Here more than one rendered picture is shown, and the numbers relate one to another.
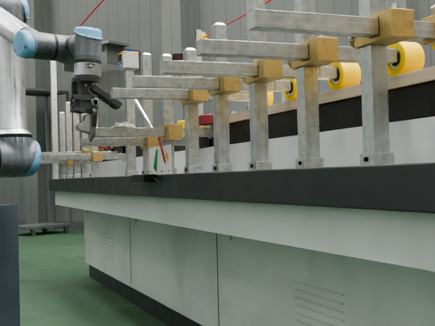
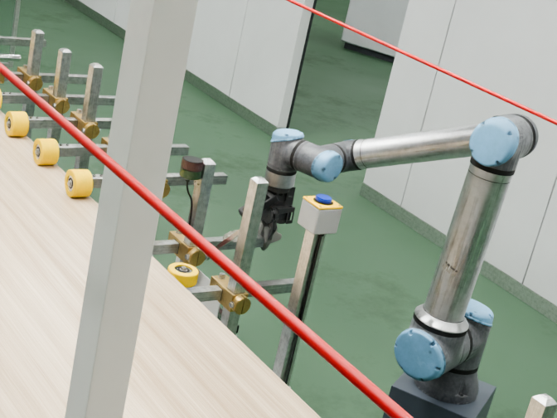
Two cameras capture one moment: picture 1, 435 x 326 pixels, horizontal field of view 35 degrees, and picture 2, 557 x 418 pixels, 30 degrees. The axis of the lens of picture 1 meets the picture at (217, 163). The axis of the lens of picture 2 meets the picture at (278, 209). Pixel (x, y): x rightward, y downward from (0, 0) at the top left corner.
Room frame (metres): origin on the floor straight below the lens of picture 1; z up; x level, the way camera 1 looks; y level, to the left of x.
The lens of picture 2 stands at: (5.08, -0.37, 2.02)
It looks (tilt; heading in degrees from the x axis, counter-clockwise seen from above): 20 degrees down; 164
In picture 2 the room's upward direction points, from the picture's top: 13 degrees clockwise
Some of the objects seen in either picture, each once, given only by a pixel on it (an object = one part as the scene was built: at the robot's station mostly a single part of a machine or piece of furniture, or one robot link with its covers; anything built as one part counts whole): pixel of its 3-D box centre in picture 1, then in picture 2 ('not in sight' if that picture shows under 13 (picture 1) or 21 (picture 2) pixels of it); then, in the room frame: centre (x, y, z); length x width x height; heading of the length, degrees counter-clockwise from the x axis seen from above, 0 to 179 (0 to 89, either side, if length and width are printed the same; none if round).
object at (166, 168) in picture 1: (158, 160); (196, 285); (2.45, 0.21, 0.75); 0.26 x 0.01 x 0.10; 22
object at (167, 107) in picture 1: (167, 121); (192, 238); (2.43, 0.17, 0.89); 0.03 x 0.03 x 0.48; 22
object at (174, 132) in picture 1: (170, 132); (185, 248); (2.41, 0.16, 0.85); 0.13 x 0.06 x 0.05; 22
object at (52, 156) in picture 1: (86, 157); not in sight; (3.54, 0.67, 0.80); 0.43 x 0.03 x 0.04; 112
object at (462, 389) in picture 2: not in sight; (449, 371); (2.64, 0.95, 0.65); 0.19 x 0.19 x 0.10
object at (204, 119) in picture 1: (210, 129); not in sight; (2.45, 0.02, 0.85); 0.08 x 0.08 x 0.11
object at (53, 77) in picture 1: (59, 107); not in sight; (4.82, 1.10, 1.20); 0.11 x 0.09 x 1.00; 112
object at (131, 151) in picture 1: (129, 122); (297, 313); (2.91, 0.36, 0.93); 0.05 x 0.04 x 0.45; 22
